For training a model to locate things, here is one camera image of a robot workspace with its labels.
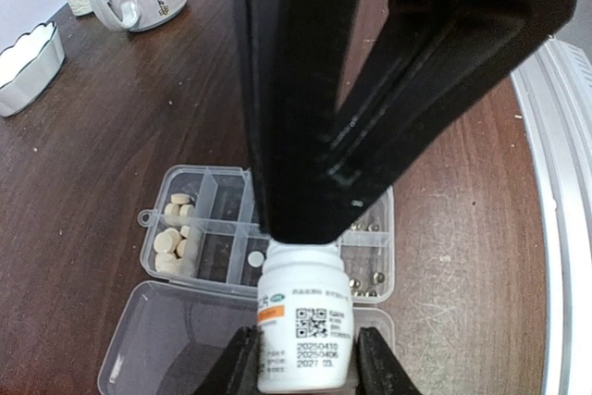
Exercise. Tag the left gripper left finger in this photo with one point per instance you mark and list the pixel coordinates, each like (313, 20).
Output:
(236, 370)

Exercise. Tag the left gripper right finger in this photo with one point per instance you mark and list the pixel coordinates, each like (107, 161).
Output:
(378, 369)

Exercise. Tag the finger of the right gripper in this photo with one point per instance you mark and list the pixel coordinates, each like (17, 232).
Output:
(432, 60)
(291, 56)

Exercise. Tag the front aluminium rail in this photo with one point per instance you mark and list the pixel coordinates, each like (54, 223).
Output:
(553, 88)

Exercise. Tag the white round pills in organizer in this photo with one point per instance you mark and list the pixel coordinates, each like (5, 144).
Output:
(255, 259)

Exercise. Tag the clear plastic pill organizer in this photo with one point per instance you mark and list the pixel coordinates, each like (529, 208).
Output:
(174, 328)

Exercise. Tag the small pills in organizer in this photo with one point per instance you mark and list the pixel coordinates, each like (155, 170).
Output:
(367, 256)

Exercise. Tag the small white pill bottle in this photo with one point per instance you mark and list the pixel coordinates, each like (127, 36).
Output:
(305, 318)

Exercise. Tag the white scalloped bowl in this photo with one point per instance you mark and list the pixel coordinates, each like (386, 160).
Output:
(28, 66)

